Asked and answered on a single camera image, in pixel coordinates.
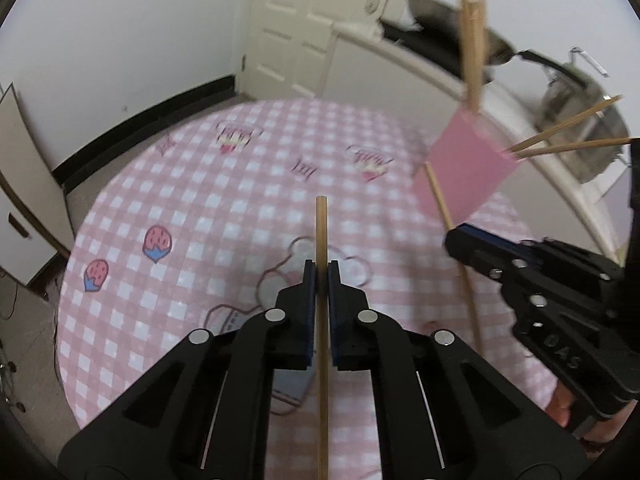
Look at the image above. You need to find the black wok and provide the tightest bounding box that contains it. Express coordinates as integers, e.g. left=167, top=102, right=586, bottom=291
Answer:
left=404, top=0, right=591, bottom=83

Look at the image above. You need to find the pink checked tablecloth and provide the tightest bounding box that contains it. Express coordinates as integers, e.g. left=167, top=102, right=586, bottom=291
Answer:
left=56, top=97, right=561, bottom=480

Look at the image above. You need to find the pink cup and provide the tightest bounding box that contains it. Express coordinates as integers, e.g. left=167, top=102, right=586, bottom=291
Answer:
left=412, top=107, right=521, bottom=221

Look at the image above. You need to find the steel pot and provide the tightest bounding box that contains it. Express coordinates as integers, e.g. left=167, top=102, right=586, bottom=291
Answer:
left=532, top=46, right=631, bottom=183

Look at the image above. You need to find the white cabinet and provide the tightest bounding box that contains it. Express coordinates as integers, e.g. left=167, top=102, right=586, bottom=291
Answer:
left=0, top=82, right=76, bottom=256
left=0, top=185, right=68, bottom=291

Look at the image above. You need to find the bunch of wooden chopsticks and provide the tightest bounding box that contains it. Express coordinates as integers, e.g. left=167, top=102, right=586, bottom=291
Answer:
left=452, top=0, right=488, bottom=113

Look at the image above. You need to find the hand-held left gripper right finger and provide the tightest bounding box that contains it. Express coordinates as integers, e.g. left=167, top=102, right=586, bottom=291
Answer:
left=327, top=259, right=588, bottom=480

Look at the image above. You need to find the white door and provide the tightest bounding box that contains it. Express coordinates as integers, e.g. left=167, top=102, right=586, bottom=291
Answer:
left=235, top=0, right=426, bottom=103

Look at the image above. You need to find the black cable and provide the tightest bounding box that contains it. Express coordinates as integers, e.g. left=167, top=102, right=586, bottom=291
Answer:
left=0, top=265, right=21, bottom=321

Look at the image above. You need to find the wooden chopstick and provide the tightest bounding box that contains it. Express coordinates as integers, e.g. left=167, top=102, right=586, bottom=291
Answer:
left=423, top=162, right=483, bottom=356
left=314, top=196, right=331, bottom=480
left=506, top=94, right=625, bottom=153
left=514, top=136, right=637, bottom=158

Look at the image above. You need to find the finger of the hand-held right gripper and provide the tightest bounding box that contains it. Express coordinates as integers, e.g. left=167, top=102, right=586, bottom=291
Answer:
left=462, top=224, right=623, bottom=286
left=446, top=229, right=548, bottom=333

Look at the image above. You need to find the white counter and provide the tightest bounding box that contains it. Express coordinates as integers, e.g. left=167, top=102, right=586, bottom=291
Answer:
left=320, top=20, right=626, bottom=261

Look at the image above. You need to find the black stove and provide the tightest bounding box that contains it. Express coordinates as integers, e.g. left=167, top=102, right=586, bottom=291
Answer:
left=377, top=17, right=496, bottom=83

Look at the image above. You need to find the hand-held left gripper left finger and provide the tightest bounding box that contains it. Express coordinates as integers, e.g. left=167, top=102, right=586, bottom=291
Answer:
left=57, top=259, right=318, bottom=480

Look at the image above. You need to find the person's right hand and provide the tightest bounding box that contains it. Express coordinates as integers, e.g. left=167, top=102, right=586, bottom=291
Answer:
left=545, top=380, right=631, bottom=443

